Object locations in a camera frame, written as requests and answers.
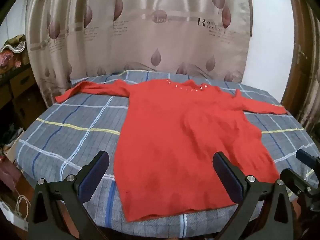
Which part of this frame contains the beige leaf print curtain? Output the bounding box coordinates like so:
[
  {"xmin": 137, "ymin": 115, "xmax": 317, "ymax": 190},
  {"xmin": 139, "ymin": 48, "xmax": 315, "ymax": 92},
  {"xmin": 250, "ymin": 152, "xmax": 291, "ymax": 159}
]
[{"xmin": 25, "ymin": 0, "xmax": 252, "ymax": 105}]

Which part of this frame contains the floral fabric pile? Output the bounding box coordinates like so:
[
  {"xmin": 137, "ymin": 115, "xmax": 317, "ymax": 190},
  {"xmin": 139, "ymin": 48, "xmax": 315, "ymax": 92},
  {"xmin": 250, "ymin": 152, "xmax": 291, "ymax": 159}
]
[{"xmin": 0, "ymin": 35, "xmax": 30, "ymax": 74}]

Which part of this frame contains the white power strip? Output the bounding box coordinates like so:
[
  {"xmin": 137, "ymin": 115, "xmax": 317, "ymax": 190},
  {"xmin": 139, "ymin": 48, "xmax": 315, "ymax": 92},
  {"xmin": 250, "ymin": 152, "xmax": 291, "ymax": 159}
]
[{"xmin": 10, "ymin": 212, "xmax": 29, "ymax": 231}]

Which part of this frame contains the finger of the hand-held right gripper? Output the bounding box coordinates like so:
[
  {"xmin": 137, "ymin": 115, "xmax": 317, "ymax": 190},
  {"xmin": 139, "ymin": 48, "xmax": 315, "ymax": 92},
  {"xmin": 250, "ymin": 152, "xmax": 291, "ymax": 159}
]
[
  {"xmin": 296, "ymin": 149, "xmax": 320, "ymax": 171},
  {"xmin": 279, "ymin": 168, "xmax": 320, "ymax": 201}
]

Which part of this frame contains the brown wooden door frame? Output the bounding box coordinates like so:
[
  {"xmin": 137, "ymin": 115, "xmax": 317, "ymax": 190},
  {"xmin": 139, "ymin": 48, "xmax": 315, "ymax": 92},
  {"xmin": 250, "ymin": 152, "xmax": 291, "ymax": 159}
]
[{"xmin": 285, "ymin": 0, "xmax": 320, "ymax": 135}]

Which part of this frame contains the white cord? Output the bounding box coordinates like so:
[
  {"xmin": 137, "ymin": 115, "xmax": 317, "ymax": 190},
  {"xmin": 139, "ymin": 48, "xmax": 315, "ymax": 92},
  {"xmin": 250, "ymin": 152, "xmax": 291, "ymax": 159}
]
[{"xmin": 14, "ymin": 194, "xmax": 31, "ymax": 218}]

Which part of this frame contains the red knit sweater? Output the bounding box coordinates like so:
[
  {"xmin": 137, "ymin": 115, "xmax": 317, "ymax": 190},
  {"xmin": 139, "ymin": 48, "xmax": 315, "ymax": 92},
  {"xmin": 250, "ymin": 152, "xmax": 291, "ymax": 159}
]
[{"xmin": 54, "ymin": 79, "xmax": 288, "ymax": 222}]

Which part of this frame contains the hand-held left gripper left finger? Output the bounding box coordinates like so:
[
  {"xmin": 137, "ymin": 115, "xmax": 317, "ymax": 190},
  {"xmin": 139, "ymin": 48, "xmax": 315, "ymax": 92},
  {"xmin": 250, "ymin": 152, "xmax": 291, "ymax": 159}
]
[{"xmin": 28, "ymin": 151, "xmax": 110, "ymax": 240}]

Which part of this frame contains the grey plaid bed sheet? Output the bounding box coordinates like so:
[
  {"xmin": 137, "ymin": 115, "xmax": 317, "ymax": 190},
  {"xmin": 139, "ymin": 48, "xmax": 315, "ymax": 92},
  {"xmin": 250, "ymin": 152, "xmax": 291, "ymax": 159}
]
[{"xmin": 15, "ymin": 69, "xmax": 320, "ymax": 238}]

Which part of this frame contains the brown wooden cabinet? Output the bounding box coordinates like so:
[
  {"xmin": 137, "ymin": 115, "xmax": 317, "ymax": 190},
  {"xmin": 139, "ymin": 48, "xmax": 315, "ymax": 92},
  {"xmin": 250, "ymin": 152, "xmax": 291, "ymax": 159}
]
[{"xmin": 0, "ymin": 65, "xmax": 48, "ymax": 130}]

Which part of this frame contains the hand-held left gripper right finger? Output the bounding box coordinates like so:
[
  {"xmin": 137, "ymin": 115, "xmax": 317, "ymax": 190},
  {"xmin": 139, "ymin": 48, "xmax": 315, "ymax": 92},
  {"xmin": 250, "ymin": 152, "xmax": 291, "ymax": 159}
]
[{"xmin": 212, "ymin": 151, "xmax": 304, "ymax": 240}]

